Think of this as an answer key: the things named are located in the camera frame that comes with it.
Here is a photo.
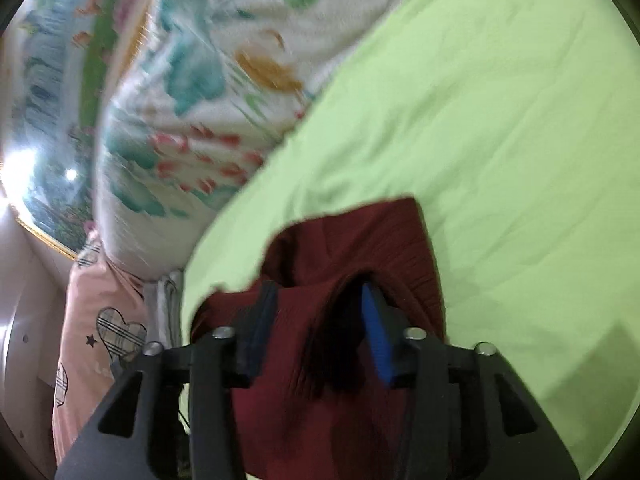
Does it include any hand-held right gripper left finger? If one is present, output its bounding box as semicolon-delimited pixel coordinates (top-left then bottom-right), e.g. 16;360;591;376
55;280;279;480

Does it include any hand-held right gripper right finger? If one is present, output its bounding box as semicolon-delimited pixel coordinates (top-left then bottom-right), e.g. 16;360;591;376
361;282;582;480

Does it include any maroon knit sweater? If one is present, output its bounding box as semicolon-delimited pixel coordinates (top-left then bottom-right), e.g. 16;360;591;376
190;196;453;480

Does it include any grey folded towel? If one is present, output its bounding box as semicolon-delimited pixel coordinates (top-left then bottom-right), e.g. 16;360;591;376
149;267;187;361

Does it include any pink pillow with plaid hearts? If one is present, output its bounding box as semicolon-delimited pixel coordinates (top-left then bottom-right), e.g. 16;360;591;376
50;227;193;467

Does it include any light green bed sheet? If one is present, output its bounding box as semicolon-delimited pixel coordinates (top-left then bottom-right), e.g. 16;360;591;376
177;0;640;480

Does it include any white floral quilt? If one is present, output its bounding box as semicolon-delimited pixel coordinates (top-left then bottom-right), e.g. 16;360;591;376
92;0;453;281

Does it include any gold framed landscape picture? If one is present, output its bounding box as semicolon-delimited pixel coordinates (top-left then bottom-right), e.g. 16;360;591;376
0;0;168;261

